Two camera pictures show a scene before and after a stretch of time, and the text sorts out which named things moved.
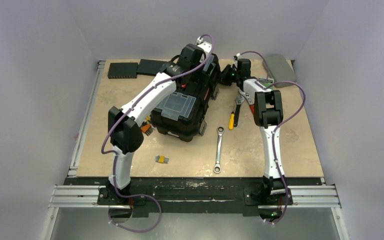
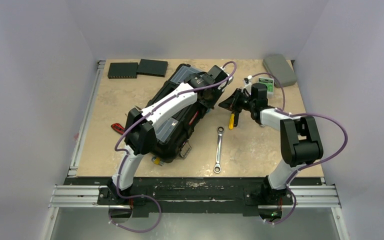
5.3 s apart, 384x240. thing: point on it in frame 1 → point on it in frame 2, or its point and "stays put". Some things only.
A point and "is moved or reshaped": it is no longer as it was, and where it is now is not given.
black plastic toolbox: [183, 114] is moved or reshaped
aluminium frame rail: [75, 196] stays put
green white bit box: [265, 82] stays put
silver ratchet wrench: [217, 168] stays put
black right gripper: [227, 77] → [239, 103]
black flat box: [149, 66] stays put
